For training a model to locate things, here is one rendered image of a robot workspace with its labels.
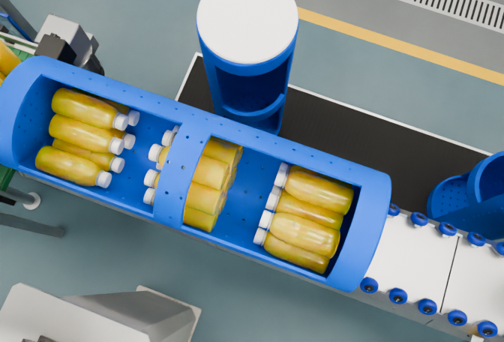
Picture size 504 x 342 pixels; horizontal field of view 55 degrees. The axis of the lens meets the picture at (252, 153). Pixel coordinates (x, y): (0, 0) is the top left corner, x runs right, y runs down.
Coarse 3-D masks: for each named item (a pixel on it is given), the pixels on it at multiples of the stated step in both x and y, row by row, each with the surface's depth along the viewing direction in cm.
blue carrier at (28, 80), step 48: (0, 96) 105; (48, 96) 124; (144, 96) 109; (0, 144) 107; (48, 144) 130; (144, 144) 130; (192, 144) 102; (240, 144) 104; (288, 144) 107; (96, 192) 119; (144, 192) 125; (240, 192) 127; (384, 192) 101; (240, 240) 118; (336, 288) 107
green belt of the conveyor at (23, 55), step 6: (12, 48) 144; (18, 54) 144; (24, 54) 144; (30, 54) 144; (24, 60) 143; (0, 168) 135; (6, 168) 135; (0, 174) 135; (6, 174) 136; (12, 174) 138; (0, 180) 135; (6, 180) 136; (0, 186) 135; (6, 186) 137
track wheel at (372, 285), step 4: (364, 280) 119; (368, 280) 119; (372, 280) 119; (360, 284) 120; (364, 284) 119; (368, 284) 119; (372, 284) 119; (376, 284) 119; (364, 288) 120; (368, 288) 119; (372, 288) 119; (376, 288) 119; (368, 292) 121; (372, 292) 120
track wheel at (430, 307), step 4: (424, 300) 118; (428, 300) 118; (432, 300) 118; (420, 304) 118; (424, 304) 118; (428, 304) 117; (432, 304) 117; (436, 304) 118; (420, 308) 119; (424, 308) 118; (428, 308) 118; (432, 308) 118; (436, 308) 118; (424, 312) 119; (428, 312) 119; (432, 312) 118
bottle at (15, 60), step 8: (0, 40) 130; (0, 48) 130; (8, 48) 134; (0, 56) 131; (8, 56) 134; (16, 56) 139; (0, 64) 134; (8, 64) 135; (16, 64) 138; (8, 72) 138
